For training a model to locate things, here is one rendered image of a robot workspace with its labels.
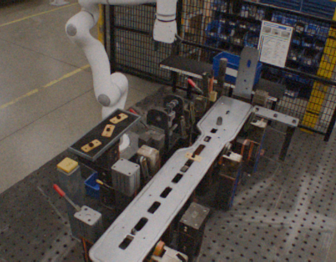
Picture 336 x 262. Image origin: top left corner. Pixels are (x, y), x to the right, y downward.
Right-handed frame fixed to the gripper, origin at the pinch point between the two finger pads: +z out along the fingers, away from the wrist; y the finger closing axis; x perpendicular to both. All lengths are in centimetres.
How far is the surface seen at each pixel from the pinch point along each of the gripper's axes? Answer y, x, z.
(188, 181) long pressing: 30, -28, 45
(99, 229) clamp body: 13, -70, 45
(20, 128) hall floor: -195, 41, 142
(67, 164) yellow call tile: -8, -61, 28
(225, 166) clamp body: 40, -8, 47
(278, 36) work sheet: 35, 90, 11
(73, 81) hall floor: -220, 153, 143
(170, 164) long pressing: 17, -22, 45
